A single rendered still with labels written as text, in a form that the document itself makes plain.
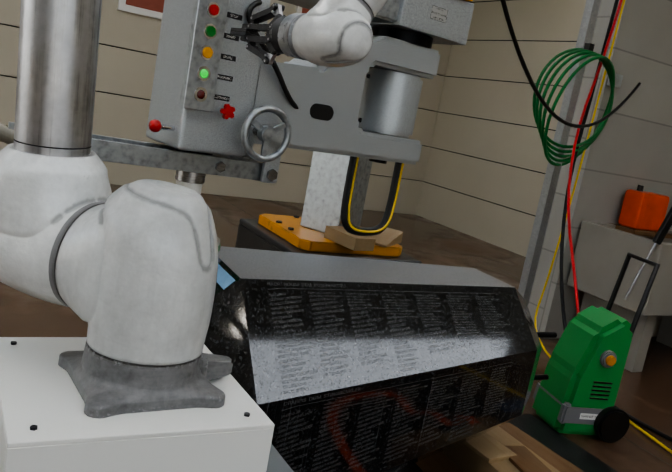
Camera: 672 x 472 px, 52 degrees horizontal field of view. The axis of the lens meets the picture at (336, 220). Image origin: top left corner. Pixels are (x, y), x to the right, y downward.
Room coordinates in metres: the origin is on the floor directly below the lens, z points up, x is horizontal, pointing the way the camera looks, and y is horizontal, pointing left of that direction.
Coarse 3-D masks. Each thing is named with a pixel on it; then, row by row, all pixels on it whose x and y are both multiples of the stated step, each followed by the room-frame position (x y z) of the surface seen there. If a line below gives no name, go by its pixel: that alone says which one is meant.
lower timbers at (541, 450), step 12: (516, 432) 2.67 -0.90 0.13; (528, 444) 2.58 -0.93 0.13; (540, 444) 2.60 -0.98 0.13; (432, 456) 2.39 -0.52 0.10; (444, 456) 2.33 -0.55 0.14; (540, 456) 2.49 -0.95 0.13; (552, 456) 2.51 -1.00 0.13; (420, 468) 2.44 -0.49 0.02; (432, 468) 2.37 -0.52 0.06; (444, 468) 2.31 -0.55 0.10; (456, 468) 2.26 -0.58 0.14; (564, 468) 2.43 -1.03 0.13; (576, 468) 2.45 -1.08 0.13
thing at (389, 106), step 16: (368, 80) 2.21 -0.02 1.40; (384, 80) 2.17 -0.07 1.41; (400, 80) 2.17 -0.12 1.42; (416, 80) 2.19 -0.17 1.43; (368, 96) 2.19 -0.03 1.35; (384, 96) 2.17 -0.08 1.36; (400, 96) 2.17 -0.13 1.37; (416, 96) 2.21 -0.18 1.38; (368, 112) 2.19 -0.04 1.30; (384, 112) 2.16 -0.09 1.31; (400, 112) 2.17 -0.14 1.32; (416, 112) 2.24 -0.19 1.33; (368, 128) 2.19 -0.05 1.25; (384, 128) 2.16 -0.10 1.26; (400, 128) 2.18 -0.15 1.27
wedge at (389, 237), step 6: (390, 228) 2.93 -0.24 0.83; (378, 234) 2.84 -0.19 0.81; (384, 234) 2.85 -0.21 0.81; (390, 234) 2.86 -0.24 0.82; (396, 234) 2.87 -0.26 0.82; (402, 234) 2.91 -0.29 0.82; (378, 240) 2.78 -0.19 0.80; (384, 240) 2.78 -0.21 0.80; (390, 240) 2.79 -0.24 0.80; (396, 240) 2.84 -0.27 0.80; (384, 246) 2.73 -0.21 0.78
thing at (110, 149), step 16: (96, 144) 1.61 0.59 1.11; (112, 144) 1.64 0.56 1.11; (128, 144) 1.66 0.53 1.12; (144, 144) 1.80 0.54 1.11; (160, 144) 1.83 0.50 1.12; (112, 160) 1.64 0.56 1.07; (128, 160) 1.67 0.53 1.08; (144, 160) 1.69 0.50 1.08; (160, 160) 1.72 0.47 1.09; (176, 160) 1.74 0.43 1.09; (192, 160) 1.77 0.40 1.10; (208, 160) 1.80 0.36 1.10; (224, 160) 1.83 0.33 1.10; (240, 160) 1.86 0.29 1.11; (240, 176) 1.87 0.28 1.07; (256, 176) 1.90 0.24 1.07; (272, 176) 1.89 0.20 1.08
